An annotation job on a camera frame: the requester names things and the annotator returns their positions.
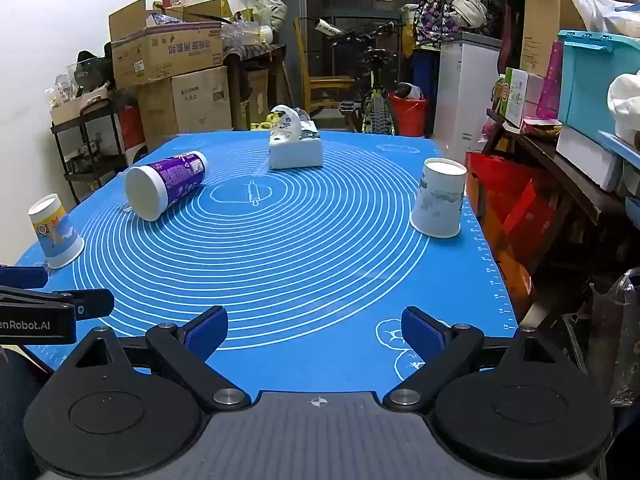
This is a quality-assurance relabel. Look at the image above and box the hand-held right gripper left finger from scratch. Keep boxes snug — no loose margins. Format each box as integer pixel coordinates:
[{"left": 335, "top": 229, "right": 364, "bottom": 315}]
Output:
[{"left": 62, "top": 305, "right": 252, "bottom": 413}]

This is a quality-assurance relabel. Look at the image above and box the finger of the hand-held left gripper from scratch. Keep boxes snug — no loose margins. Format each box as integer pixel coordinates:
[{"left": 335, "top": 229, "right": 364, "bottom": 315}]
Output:
[
  {"left": 0, "top": 284, "right": 116, "bottom": 320},
  {"left": 0, "top": 265, "right": 50, "bottom": 288}
]

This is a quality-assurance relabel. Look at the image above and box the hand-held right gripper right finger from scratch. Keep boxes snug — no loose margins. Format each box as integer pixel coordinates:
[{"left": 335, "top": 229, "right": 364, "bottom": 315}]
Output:
[{"left": 383, "top": 305, "right": 574, "bottom": 412}]

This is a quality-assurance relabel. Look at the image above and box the purple paper cup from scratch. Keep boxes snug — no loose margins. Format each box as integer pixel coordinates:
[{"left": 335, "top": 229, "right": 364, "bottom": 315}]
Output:
[{"left": 124, "top": 150, "right": 209, "bottom": 223}]

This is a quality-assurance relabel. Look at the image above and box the yellow and blue print cup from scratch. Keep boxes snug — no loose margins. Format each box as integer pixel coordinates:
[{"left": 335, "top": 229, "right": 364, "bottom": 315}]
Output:
[{"left": 28, "top": 193, "right": 86, "bottom": 270}]

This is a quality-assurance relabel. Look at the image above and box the white landscape print cup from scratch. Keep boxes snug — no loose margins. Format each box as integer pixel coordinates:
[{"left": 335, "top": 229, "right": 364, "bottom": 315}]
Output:
[{"left": 409, "top": 156, "right": 468, "bottom": 239}]

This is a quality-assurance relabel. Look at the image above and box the white patterned cup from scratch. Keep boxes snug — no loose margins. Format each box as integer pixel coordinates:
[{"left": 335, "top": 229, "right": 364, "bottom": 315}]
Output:
[{"left": 270, "top": 104, "right": 303, "bottom": 141}]

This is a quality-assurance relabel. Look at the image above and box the blue silicone baking mat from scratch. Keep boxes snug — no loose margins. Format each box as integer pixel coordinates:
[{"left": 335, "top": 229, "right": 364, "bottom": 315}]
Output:
[{"left": 15, "top": 132, "right": 521, "bottom": 397}]

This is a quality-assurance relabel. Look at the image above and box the black shelf cart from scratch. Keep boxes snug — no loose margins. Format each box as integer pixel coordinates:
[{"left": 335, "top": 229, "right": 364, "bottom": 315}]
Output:
[{"left": 49, "top": 97, "right": 132, "bottom": 207}]

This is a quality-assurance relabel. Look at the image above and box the red shopping bag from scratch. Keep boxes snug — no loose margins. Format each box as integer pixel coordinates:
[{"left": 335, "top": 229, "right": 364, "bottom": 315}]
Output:
[{"left": 464, "top": 151, "right": 557, "bottom": 307}]

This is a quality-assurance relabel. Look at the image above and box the white tissue box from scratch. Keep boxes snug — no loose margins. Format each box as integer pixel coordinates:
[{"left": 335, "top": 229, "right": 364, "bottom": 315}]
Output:
[{"left": 267, "top": 121, "right": 324, "bottom": 170}]

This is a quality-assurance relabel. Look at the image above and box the dark wooden side table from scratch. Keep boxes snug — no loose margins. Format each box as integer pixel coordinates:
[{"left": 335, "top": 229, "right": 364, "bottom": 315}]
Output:
[{"left": 486, "top": 109, "right": 640, "bottom": 223}]

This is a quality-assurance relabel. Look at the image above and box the red bucket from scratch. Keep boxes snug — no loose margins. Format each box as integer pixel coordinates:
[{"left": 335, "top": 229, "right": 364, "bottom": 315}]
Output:
[{"left": 389, "top": 91, "right": 429, "bottom": 138}]

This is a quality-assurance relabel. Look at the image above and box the closed cardboard box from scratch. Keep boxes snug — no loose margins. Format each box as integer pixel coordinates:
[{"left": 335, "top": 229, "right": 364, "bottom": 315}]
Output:
[{"left": 137, "top": 65, "right": 234, "bottom": 149}]

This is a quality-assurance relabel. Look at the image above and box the bicycle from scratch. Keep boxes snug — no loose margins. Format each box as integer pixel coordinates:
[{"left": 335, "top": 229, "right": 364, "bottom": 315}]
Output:
[{"left": 312, "top": 17, "right": 402, "bottom": 136}]

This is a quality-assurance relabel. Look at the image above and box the flat white box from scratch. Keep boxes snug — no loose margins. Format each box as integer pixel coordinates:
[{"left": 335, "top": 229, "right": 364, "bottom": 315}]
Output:
[{"left": 555, "top": 124, "right": 624, "bottom": 193}]

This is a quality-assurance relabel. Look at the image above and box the white chest freezer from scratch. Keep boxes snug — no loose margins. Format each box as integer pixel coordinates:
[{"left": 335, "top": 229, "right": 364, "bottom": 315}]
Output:
[{"left": 432, "top": 31, "right": 503, "bottom": 162}]

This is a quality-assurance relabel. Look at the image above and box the green and white box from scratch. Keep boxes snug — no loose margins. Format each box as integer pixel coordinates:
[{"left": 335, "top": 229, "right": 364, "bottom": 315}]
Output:
[{"left": 502, "top": 67, "right": 530, "bottom": 128}]

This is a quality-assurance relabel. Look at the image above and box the open cardboard box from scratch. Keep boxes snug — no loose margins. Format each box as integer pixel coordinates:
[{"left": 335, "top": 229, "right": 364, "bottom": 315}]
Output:
[{"left": 108, "top": 0, "right": 225, "bottom": 90}]

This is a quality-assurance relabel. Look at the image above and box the dark wooden desk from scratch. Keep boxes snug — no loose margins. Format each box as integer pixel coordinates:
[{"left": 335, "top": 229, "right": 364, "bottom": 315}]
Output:
[{"left": 223, "top": 43, "right": 287, "bottom": 132}]

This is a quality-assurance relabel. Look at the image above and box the wooden chair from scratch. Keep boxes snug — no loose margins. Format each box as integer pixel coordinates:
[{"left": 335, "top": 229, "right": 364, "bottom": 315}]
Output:
[{"left": 293, "top": 17, "right": 356, "bottom": 117}]

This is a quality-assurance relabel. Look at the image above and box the pink box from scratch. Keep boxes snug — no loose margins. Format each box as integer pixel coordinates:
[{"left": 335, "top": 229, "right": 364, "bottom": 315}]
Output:
[{"left": 537, "top": 39, "right": 564, "bottom": 119}]

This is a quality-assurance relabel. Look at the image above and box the turquoise storage bin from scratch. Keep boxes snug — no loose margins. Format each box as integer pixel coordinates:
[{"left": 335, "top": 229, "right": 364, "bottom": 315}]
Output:
[{"left": 556, "top": 29, "right": 640, "bottom": 144}]

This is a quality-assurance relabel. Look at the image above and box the white cloth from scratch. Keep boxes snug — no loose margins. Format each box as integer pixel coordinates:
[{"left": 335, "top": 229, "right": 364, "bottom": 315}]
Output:
[{"left": 607, "top": 72, "right": 640, "bottom": 144}]

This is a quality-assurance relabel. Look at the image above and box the pile of clothes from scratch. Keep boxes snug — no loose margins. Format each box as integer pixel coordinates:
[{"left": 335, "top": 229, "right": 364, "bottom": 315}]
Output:
[{"left": 414, "top": 0, "right": 489, "bottom": 51}]

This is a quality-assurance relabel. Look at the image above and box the tall cardboard box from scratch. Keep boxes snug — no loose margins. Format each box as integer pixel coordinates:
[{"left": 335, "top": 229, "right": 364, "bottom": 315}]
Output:
[{"left": 519, "top": 0, "right": 587, "bottom": 79}]

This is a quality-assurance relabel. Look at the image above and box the white plastic bag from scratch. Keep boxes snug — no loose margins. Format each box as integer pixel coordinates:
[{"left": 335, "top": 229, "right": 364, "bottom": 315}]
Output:
[{"left": 558, "top": 0, "right": 640, "bottom": 39}]

